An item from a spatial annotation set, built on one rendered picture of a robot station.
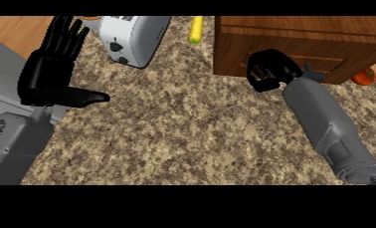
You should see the brown wooden drawer cabinet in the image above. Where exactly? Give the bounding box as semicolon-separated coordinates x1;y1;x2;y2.
212;15;376;85

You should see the yellow green corn cob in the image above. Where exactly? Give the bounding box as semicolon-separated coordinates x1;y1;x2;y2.
187;15;204;46

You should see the brown round object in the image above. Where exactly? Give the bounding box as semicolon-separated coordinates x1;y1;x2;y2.
78;15;103;22

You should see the red orange tomato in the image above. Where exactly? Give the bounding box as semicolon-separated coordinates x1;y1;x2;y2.
350;67;376;87

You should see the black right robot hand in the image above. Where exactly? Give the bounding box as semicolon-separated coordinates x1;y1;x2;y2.
244;48;305;94

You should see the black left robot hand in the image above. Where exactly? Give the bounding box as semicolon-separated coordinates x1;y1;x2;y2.
16;15;112;109

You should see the white toaster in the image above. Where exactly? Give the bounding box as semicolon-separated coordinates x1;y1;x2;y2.
81;15;173;70

